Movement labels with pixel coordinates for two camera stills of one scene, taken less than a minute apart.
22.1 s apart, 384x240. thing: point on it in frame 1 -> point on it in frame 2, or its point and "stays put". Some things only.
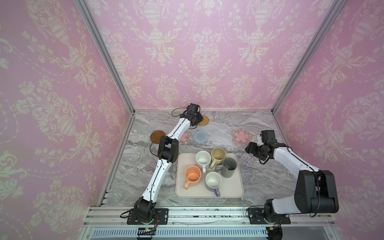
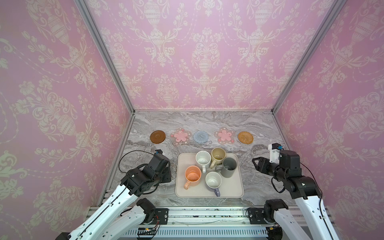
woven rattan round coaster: x=204 y=122 -> x=245 y=137
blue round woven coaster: x=200 y=137 stays put
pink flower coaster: x=241 y=137 -> x=224 y=136
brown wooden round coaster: x=155 y=136 stays put
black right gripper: x=252 y=149 -> x=261 y=165
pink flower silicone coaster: x=185 y=138 stays put
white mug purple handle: x=213 y=180 stays put
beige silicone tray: x=232 y=187 stays put
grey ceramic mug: x=228 y=168 stays put
